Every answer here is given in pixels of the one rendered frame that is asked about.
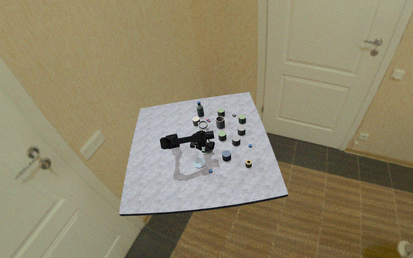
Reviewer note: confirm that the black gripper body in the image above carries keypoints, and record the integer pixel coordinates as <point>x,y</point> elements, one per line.
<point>209,145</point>

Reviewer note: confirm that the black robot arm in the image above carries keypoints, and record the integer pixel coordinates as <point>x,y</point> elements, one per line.
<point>198,137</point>

